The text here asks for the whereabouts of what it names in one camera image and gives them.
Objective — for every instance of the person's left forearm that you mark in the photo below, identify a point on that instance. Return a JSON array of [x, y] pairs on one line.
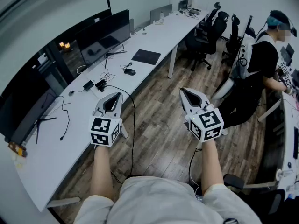
[[101, 171]]

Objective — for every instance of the person's right forearm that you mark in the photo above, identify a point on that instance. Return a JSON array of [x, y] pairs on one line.
[[211, 167]]

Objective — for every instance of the large black curved monitor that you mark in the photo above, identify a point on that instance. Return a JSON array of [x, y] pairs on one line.
[[102, 36]]

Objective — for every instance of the black mouse pad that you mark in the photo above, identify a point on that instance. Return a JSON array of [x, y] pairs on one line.
[[146, 57]]

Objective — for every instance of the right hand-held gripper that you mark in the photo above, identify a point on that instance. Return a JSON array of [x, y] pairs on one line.
[[205, 125]]

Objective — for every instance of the orange snack packet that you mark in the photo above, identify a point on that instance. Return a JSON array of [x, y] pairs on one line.
[[17, 149]]

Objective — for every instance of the grey laptop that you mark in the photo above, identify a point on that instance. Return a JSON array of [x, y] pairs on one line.
[[190, 0]]

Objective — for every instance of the black flat monitor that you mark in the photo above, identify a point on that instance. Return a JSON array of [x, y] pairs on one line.
[[21, 115]]

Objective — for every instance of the black mouse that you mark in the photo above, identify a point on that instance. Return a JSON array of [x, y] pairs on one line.
[[130, 72]]

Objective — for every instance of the clear water bottle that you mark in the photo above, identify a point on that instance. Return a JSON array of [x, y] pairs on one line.
[[161, 17]]

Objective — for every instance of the person's white shirt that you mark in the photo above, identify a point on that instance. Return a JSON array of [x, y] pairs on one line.
[[158, 202]]

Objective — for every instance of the white desk leg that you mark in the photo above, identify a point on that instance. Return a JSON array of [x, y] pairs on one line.
[[63, 202], [172, 64]]

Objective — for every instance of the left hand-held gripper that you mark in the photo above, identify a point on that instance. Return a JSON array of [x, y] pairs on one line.
[[105, 130]]

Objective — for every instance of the white shell office chair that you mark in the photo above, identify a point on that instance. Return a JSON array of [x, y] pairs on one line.
[[224, 87]]

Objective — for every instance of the grey box device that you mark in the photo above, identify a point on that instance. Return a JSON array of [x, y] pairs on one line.
[[195, 11]]

